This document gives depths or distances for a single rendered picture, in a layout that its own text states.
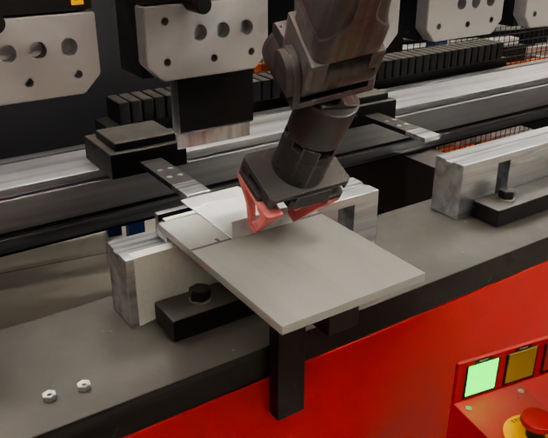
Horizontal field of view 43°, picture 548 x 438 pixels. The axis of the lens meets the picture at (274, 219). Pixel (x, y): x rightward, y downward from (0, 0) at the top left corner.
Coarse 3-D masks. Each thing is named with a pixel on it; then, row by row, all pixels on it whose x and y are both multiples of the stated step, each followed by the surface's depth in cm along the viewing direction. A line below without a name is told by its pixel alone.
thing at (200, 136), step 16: (176, 80) 78; (192, 80) 79; (208, 80) 80; (224, 80) 81; (240, 80) 83; (176, 96) 79; (192, 96) 80; (208, 96) 81; (224, 96) 82; (240, 96) 83; (176, 112) 80; (192, 112) 81; (208, 112) 82; (224, 112) 83; (240, 112) 84; (176, 128) 81; (192, 128) 81; (208, 128) 82; (224, 128) 85; (240, 128) 86; (192, 144) 83
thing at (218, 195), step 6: (216, 192) 90; (222, 192) 90; (228, 192) 90; (234, 192) 90; (240, 192) 90; (192, 198) 89; (198, 198) 89; (204, 198) 89; (210, 198) 89; (216, 198) 89; (222, 198) 89; (186, 204) 87; (192, 204) 87; (198, 204) 87
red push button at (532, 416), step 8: (528, 408) 81; (536, 408) 81; (520, 416) 81; (528, 416) 80; (536, 416) 80; (544, 416) 80; (528, 424) 79; (536, 424) 79; (544, 424) 79; (528, 432) 80; (536, 432) 78; (544, 432) 78
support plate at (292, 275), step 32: (160, 224) 82; (192, 224) 82; (288, 224) 82; (320, 224) 82; (192, 256) 76; (224, 256) 75; (256, 256) 75; (288, 256) 75; (320, 256) 75; (352, 256) 75; (384, 256) 75; (256, 288) 69; (288, 288) 69; (320, 288) 69; (352, 288) 69; (384, 288) 69; (288, 320) 64; (320, 320) 65
